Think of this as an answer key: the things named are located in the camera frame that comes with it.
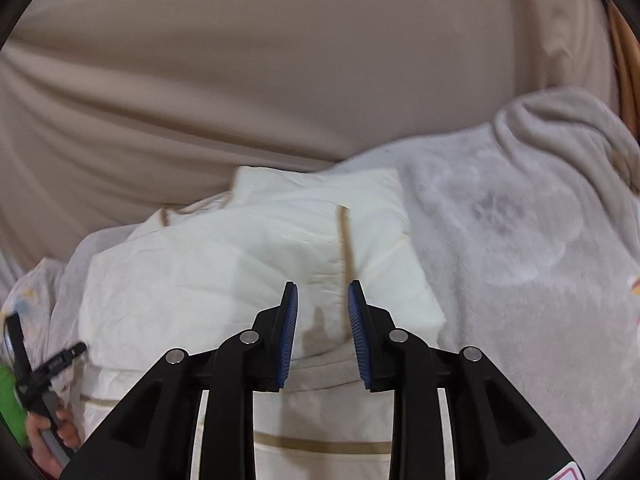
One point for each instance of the grey fleece blanket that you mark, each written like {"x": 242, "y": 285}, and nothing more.
{"x": 505, "y": 240}

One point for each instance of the white printed cloth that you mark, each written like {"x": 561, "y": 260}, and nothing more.
{"x": 42, "y": 280}

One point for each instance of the orange wooden board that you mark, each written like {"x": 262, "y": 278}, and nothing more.
{"x": 625, "y": 60}

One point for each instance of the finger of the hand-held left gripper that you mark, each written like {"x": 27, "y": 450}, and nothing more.
{"x": 15, "y": 345}
{"x": 62, "y": 357}

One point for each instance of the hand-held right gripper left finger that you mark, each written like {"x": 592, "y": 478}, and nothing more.
{"x": 289, "y": 332}

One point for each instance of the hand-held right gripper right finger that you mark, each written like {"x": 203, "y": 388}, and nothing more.
{"x": 358, "y": 332}

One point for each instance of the person's left hand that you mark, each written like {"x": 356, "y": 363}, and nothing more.
{"x": 62, "y": 427}

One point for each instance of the beige bed sheet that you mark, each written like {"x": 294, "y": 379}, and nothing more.
{"x": 250, "y": 60}

